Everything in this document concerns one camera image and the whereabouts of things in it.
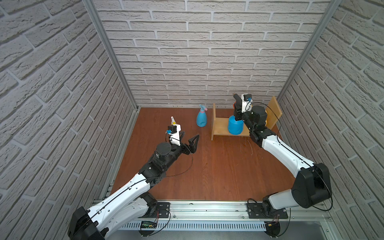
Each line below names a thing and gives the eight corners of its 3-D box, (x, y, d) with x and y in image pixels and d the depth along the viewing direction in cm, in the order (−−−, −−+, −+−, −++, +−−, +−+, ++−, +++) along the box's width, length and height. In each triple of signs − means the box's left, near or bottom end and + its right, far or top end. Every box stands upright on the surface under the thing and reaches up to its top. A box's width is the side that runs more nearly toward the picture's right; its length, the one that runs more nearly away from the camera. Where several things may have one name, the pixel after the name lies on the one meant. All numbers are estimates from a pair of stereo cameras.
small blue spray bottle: (195, 124, 111) (195, 108, 98) (199, 120, 114) (200, 104, 100) (203, 128, 108) (204, 113, 95) (207, 124, 111) (208, 108, 98)
